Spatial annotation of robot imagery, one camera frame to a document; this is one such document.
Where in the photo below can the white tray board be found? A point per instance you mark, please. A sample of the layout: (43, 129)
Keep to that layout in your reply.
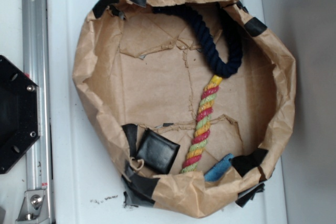
(87, 186)

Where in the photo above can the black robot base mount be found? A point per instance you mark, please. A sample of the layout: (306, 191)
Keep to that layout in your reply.
(19, 114)

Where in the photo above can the aluminium extrusion rail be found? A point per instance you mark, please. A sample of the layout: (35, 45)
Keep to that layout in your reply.
(35, 55)

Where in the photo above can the light blue cloth piece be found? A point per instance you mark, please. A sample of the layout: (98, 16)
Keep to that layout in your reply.
(219, 169)

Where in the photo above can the brown paper bag bin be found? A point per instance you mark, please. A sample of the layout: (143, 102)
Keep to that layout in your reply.
(206, 75)

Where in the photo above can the metal corner bracket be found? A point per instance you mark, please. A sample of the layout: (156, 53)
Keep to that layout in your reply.
(34, 208)

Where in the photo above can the black square block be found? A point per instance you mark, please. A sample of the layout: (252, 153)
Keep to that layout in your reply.
(158, 152)

